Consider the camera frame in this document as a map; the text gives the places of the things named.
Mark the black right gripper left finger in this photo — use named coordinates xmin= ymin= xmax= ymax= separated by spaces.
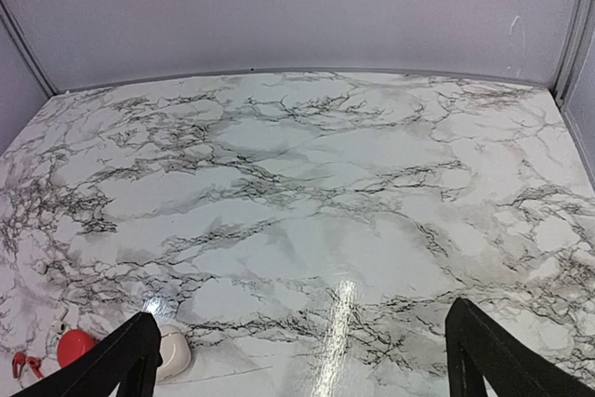
xmin=15 ymin=312 xmax=162 ymax=397

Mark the red round charging case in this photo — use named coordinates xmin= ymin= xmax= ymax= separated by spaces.
xmin=57 ymin=329 xmax=98 ymax=368

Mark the white earbud charging case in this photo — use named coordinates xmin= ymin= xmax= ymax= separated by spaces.
xmin=156 ymin=324 xmax=192 ymax=383

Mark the left metal corner post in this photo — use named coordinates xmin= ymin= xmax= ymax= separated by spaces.
xmin=0 ymin=0 xmax=60 ymax=98

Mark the white earbud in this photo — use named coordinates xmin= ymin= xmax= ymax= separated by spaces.
xmin=52 ymin=308 xmax=69 ymax=334
xmin=34 ymin=260 xmax=47 ymax=275

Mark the red earbud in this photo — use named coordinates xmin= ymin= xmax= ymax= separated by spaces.
xmin=26 ymin=356 xmax=44 ymax=379
xmin=11 ymin=351 xmax=27 ymax=379

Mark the metal corner post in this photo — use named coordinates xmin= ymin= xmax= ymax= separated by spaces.
xmin=550 ymin=0 xmax=594 ymax=109
xmin=0 ymin=0 xmax=60 ymax=98

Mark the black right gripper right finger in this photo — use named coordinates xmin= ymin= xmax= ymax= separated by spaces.
xmin=445 ymin=298 xmax=594 ymax=396

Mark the red earbud left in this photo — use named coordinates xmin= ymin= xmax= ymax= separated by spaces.
xmin=11 ymin=351 xmax=27 ymax=379

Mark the red earbud right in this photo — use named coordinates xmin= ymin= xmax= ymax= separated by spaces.
xmin=26 ymin=356 xmax=44 ymax=379

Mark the right metal corner post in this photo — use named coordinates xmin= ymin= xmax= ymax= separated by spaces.
xmin=550 ymin=0 xmax=594 ymax=109

